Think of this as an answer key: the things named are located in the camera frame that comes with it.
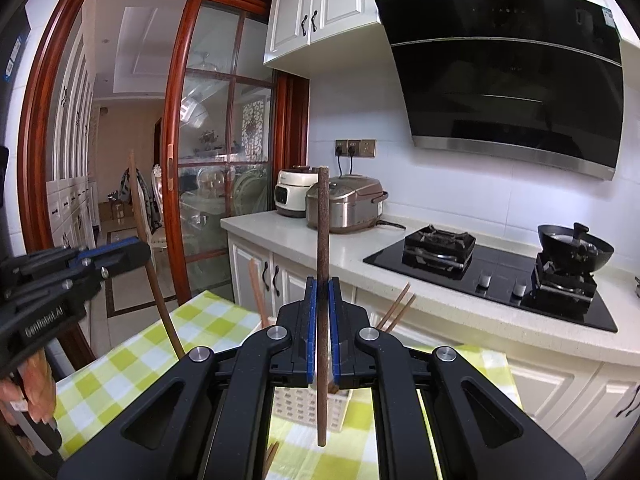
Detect brown wooden chopstick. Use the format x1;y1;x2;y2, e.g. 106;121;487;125
384;294;416;333
375;283;411;332
127;148;187;361
317;166;330;448
262;441;280;479
248;258;269;328

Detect person's left hand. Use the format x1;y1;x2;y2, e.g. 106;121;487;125
1;349;56;426

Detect ornate white dining chair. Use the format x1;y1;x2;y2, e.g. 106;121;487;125
117;169;167;256

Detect green checkered tablecloth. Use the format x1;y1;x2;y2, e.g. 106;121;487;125
52;288;524;480

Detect cream perforated utensil basket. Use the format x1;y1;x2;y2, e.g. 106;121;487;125
271;382;352;432

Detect white lower cabinets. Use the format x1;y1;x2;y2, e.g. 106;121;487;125
220;209;640;476

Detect red wooden sliding door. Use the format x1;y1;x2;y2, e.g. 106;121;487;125
15;0;309;370

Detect black glass gas hob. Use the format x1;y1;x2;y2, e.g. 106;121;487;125
363;226;617;333

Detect white pressure cooker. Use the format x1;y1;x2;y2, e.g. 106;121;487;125
273;166;318;218

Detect black wok with lid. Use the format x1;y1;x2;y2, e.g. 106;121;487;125
537;222;614;274

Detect silver rice cooker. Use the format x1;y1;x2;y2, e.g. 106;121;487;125
329;174;388;234

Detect black range hood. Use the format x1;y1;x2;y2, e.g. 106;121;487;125
376;0;624;180

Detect wall power socket strip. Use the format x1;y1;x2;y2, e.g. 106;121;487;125
334;139;376;158

